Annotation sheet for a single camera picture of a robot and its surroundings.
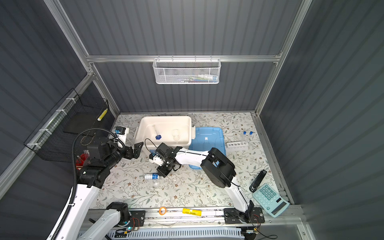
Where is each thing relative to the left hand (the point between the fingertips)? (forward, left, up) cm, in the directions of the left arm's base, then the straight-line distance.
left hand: (133, 140), depth 72 cm
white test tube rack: (+9, -59, -21) cm, 63 cm away
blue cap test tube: (+10, -65, -10) cm, 66 cm away
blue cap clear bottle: (-8, -5, -24) cm, 26 cm away
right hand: (-7, -10, -25) cm, 28 cm away
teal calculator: (-25, -69, -24) cm, 77 cm away
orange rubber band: (-25, -11, -26) cm, 38 cm away
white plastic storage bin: (+18, +1, -17) cm, 25 cm away
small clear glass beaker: (-12, -7, -27) cm, 30 cm away
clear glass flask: (+20, -19, -22) cm, 35 cm away
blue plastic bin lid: (+18, -40, -25) cm, 51 cm away
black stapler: (-19, -61, -21) cm, 67 cm away
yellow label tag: (-28, -27, -24) cm, 46 cm away
